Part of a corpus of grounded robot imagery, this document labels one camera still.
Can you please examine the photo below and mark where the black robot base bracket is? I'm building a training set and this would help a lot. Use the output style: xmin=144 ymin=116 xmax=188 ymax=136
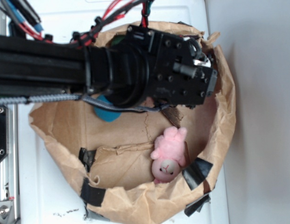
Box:
xmin=0 ymin=105 xmax=7 ymax=163

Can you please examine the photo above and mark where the dark wood bark piece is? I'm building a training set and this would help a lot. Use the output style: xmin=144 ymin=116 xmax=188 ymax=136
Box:
xmin=162 ymin=107 xmax=184 ymax=128

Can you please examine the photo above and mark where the pink plush sheep toy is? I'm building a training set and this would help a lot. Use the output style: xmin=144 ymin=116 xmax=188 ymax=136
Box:
xmin=150 ymin=126 xmax=187 ymax=184

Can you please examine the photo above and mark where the brown paper bag bin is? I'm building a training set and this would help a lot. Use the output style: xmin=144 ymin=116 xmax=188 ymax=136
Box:
xmin=29 ymin=21 xmax=236 ymax=224

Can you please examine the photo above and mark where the blue foam ball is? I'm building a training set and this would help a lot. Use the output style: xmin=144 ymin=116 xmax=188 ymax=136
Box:
xmin=94 ymin=107 xmax=121 ymax=122

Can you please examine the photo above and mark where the aluminium frame rail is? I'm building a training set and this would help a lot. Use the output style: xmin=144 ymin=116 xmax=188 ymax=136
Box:
xmin=0 ymin=0 xmax=20 ymax=224

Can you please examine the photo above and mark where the grey braided cable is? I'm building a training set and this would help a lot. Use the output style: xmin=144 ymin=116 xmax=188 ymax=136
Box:
xmin=0 ymin=93 xmax=171 ymax=114

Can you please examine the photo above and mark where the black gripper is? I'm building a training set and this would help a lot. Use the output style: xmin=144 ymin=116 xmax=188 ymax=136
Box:
xmin=126 ymin=25 xmax=218 ymax=108

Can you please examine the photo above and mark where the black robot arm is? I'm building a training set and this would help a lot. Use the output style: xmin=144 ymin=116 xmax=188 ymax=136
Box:
xmin=0 ymin=25 xmax=217 ymax=112

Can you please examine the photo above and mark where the red and black wire bundle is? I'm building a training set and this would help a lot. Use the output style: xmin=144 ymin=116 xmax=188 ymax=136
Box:
xmin=0 ymin=0 xmax=157 ymax=49

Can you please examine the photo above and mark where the green textured ball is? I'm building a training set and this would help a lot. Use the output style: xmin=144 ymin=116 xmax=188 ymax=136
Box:
xmin=111 ymin=35 xmax=125 ymax=46

